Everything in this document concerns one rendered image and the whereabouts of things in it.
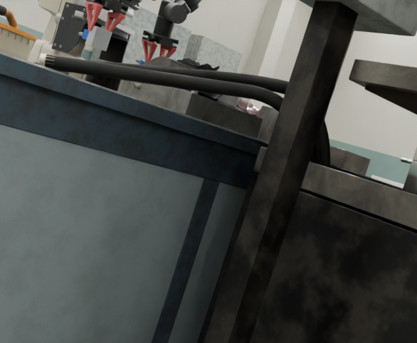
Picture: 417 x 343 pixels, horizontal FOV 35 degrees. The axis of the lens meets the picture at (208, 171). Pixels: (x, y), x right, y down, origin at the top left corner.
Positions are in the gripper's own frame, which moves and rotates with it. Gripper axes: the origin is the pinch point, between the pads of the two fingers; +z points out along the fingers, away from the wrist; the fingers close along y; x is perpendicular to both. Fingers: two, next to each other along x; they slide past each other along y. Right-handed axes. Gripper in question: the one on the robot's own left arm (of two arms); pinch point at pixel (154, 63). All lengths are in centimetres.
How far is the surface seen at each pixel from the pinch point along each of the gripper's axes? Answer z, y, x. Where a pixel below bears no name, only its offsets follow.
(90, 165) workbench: 15, -50, -61
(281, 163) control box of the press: 0, -32, -96
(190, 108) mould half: 2, -19, -49
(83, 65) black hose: -4, -53, -52
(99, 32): -7.3, -29.5, -14.1
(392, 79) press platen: -19, 0, -89
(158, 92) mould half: 2.3, -19.9, -34.8
